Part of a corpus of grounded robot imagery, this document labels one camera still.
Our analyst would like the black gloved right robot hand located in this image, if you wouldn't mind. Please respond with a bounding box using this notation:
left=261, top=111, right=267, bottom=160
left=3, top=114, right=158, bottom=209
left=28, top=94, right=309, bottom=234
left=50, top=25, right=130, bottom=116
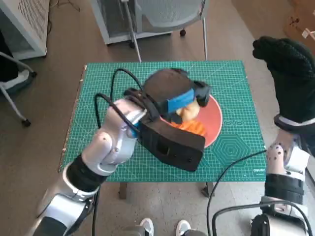
left=252, top=36, right=315, bottom=124

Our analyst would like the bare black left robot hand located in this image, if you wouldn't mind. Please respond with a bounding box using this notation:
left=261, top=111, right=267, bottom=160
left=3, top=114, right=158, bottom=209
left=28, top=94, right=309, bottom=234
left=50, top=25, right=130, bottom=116
left=144, top=68, right=212, bottom=124

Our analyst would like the round toy bread bun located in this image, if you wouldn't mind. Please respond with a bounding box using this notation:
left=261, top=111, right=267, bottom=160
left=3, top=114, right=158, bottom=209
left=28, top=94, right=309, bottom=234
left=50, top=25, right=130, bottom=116
left=176, top=101, right=200, bottom=122

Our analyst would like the rectangular orange toy bread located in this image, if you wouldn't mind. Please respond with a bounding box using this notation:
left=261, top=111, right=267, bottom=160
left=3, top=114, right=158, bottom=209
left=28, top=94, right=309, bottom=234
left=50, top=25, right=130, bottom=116
left=172, top=120, right=206, bottom=136

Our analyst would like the pink bowl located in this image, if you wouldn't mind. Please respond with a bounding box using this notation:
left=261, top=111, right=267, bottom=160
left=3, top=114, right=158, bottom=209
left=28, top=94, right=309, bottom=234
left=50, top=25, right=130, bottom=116
left=169, top=94, right=223, bottom=149

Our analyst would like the large cardboard box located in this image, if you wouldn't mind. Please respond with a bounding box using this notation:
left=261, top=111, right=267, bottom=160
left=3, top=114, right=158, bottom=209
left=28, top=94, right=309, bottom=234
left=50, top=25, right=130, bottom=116
left=283, top=0, right=315, bottom=48

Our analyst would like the grey mesh chair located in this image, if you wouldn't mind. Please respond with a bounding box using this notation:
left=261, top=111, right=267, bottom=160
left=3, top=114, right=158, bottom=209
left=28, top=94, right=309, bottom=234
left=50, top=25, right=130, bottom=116
left=122, top=0, right=209, bottom=62

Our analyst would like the green cutting mat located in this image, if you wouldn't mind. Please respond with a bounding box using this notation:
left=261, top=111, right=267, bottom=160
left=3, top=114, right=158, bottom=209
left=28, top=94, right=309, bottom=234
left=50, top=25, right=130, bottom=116
left=58, top=60, right=268, bottom=183

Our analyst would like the small wooden table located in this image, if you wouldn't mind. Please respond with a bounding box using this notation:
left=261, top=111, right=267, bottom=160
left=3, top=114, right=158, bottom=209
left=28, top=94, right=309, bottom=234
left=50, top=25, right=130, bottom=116
left=56, top=60, right=269, bottom=200

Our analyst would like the person's white left shoe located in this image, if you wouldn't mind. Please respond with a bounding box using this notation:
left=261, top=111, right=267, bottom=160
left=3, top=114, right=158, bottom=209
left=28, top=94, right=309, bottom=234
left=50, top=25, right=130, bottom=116
left=139, top=217, right=155, bottom=236

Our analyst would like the person's white shoe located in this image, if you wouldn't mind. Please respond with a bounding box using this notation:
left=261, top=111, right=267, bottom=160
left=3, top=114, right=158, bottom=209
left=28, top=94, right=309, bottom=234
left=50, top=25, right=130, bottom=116
left=176, top=219, right=191, bottom=236
left=139, top=217, right=155, bottom=236

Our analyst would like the person's white right shoe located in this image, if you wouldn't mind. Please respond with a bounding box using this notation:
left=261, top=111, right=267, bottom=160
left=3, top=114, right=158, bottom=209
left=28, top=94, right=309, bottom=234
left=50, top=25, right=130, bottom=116
left=176, top=219, right=191, bottom=236

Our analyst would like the white perforated cabinet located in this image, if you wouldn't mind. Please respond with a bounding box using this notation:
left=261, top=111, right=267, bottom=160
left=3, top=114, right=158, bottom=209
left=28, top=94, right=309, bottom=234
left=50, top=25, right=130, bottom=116
left=0, top=0, right=50, bottom=60

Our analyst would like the black office chair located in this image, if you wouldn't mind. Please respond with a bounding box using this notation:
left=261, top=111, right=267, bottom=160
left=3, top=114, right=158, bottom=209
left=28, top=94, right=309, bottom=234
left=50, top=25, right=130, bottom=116
left=0, top=29, right=38, bottom=127

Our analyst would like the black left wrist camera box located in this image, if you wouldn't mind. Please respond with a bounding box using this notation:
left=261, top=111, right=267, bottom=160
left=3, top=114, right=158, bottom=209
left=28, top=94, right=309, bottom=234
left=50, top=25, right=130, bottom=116
left=139, top=115, right=206, bottom=173

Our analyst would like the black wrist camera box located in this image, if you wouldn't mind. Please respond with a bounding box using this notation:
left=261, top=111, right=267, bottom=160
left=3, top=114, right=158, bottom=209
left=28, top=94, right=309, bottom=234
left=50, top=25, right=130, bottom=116
left=294, top=127, right=315, bottom=158
left=139, top=115, right=206, bottom=173

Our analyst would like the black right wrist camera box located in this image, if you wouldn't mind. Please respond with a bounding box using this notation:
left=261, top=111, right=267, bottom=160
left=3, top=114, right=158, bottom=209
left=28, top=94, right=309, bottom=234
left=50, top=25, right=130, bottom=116
left=294, top=127, right=315, bottom=158

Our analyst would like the long black right arm cable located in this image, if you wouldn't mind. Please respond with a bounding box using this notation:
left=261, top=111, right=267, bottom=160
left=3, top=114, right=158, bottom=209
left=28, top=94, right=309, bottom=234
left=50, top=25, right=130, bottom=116
left=206, top=148, right=267, bottom=236

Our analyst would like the thin black floor cable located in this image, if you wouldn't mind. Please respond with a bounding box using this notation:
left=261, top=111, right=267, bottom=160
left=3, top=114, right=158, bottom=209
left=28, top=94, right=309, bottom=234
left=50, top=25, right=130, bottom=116
left=46, top=0, right=81, bottom=33

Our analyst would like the looped black right arm cable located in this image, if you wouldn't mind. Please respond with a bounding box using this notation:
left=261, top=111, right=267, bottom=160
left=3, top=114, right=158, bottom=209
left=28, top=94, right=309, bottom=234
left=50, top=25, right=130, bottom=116
left=211, top=200, right=311, bottom=236

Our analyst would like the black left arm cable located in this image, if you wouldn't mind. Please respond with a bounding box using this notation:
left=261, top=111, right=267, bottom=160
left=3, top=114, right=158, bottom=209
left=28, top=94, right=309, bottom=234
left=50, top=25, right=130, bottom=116
left=92, top=68, right=149, bottom=236

